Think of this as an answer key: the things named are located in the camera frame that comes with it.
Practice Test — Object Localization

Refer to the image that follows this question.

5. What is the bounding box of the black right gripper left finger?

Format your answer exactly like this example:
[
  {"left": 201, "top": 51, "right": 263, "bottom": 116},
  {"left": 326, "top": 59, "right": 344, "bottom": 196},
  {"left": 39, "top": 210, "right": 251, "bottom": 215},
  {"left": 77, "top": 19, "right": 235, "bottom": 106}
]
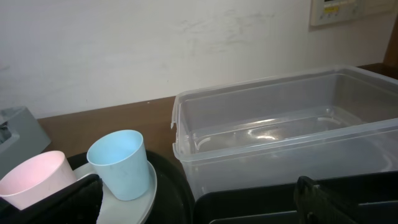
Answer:
[{"left": 1, "top": 174, "right": 103, "bottom": 224}]

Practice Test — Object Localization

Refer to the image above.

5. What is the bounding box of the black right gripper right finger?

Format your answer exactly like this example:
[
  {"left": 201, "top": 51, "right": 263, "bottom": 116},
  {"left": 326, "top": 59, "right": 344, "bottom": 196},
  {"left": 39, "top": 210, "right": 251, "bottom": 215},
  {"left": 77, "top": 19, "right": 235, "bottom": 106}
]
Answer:
[{"left": 294, "top": 176, "right": 361, "bottom": 224}]

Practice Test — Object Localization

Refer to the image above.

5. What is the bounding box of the grey round plate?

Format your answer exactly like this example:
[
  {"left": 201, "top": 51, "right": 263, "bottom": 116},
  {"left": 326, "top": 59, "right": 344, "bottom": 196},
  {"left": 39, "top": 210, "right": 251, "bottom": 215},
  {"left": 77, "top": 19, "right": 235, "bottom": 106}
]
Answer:
[{"left": 73, "top": 161, "right": 157, "bottom": 224}]

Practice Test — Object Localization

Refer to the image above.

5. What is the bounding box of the pink plastic cup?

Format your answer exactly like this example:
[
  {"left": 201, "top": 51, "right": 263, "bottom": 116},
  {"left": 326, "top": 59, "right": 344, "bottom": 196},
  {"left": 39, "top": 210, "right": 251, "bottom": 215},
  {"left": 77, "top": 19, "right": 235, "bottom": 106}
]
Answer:
[{"left": 1, "top": 151, "right": 77, "bottom": 210}]

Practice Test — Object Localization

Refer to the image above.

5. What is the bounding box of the light blue plastic cup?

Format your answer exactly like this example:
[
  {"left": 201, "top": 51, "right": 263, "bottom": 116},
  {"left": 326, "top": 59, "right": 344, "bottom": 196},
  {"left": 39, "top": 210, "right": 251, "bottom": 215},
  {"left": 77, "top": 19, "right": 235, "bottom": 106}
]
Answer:
[{"left": 86, "top": 129, "right": 150, "bottom": 201}]

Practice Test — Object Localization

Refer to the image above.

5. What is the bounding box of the black rectangular food-waste tray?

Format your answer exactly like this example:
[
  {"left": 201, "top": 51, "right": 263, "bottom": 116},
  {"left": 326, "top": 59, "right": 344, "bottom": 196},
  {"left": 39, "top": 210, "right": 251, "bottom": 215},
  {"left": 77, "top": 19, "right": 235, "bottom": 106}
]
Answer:
[{"left": 193, "top": 171, "right": 397, "bottom": 223}]

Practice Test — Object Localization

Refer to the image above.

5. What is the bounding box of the grey dishwasher rack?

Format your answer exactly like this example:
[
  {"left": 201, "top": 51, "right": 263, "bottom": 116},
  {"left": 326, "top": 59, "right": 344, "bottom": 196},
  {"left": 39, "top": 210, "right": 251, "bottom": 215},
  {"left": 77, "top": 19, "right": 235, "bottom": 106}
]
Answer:
[{"left": 1, "top": 106, "right": 51, "bottom": 177}]

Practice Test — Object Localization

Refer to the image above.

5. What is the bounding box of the clear plastic waste bin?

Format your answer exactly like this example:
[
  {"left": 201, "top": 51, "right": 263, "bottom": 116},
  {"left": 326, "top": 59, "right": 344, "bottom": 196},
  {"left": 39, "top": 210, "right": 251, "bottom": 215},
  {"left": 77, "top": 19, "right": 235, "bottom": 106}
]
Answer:
[{"left": 171, "top": 65, "right": 397, "bottom": 198}]

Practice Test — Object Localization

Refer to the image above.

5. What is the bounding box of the round black tray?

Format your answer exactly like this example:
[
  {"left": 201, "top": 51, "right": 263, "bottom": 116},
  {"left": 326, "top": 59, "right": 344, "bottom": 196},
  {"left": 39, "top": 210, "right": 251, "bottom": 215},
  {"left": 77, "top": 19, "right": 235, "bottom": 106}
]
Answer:
[{"left": 66, "top": 149, "right": 196, "bottom": 224}]

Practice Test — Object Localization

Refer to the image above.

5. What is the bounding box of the white wall control panel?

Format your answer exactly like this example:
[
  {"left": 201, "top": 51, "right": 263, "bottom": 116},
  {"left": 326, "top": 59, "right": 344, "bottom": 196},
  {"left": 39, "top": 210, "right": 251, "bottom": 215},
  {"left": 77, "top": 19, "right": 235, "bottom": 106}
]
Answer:
[{"left": 310, "top": 0, "right": 397, "bottom": 26}]

